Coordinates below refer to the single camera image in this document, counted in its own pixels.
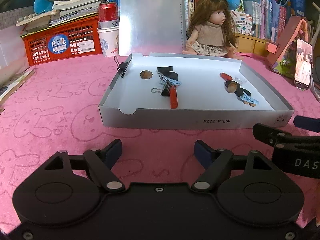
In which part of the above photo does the brown nut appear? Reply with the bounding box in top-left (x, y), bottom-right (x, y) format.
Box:
top-left (227, 81), bottom-right (239, 93)

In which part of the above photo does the clear plastic round lid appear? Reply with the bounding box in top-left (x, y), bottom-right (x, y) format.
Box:
top-left (233, 77), bottom-right (247, 85)

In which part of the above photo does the large black binder clip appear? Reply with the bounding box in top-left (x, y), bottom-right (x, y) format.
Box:
top-left (151, 80), bottom-right (175, 96)

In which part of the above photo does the small blue hair clip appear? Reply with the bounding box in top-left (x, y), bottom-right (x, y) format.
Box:
top-left (159, 74), bottom-right (181, 86)

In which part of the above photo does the brown walnut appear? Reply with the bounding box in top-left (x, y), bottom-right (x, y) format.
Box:
top-left (140, 70), bottom-right (153, 80)

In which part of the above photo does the black ring lid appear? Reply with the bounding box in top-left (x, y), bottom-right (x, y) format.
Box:
top-left (157, 66), bottom-right (173, 73)

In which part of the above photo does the black round puck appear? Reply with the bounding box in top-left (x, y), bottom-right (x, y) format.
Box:
top-left (234, 87), bottom-right (251, 97)

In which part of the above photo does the black oval stone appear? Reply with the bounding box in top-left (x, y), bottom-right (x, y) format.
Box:
top-left (163, 72), bottom-right (178, 80)

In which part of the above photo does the pink house phone stand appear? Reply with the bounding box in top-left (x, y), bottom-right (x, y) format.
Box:
top-left (266, 16), bottom-right (309, 79)

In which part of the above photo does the smartphone on stand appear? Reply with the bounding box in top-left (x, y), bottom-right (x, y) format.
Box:
top-left (293, 39), bottom-right (312, 89)

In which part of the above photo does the grey cardboard box tray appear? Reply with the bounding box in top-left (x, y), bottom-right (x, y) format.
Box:
top-left (99, 53), bottom-right (294, 130)

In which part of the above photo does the binder clip on box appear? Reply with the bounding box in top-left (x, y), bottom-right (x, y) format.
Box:
top-left (113, 54), bottom-right (132, 78)

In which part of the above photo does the row of shelf books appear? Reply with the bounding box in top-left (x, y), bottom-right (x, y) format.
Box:
top-left (107, 0), bottom-right (313, 43)

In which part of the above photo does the book at left edge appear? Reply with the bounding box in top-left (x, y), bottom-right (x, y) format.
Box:
top-left (0, 69), bottom-right (35, 106)

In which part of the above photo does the brown haired doll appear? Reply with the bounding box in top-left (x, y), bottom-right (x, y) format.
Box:
top-left (183, 0), bottom-right (243, 60)

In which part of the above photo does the red plastic basket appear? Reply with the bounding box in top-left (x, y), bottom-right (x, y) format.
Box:
top-left (22, 14), bottom-right (102, 66)

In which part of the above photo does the white paper cup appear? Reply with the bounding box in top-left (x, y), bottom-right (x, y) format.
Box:
top-left (97, 27), bottom-right (119, 57)

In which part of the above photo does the red soda can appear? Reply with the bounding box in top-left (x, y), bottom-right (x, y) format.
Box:
top-left (98, 2), bottom-right (119, 29)

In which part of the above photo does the translucent clipboard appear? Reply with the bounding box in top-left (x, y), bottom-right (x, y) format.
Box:
top-left (119, 0), bottom-right (186, 56)

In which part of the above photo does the stack of books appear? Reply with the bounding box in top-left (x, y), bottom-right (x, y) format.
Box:
top-left (16, 0), bottom-right (102, 33)

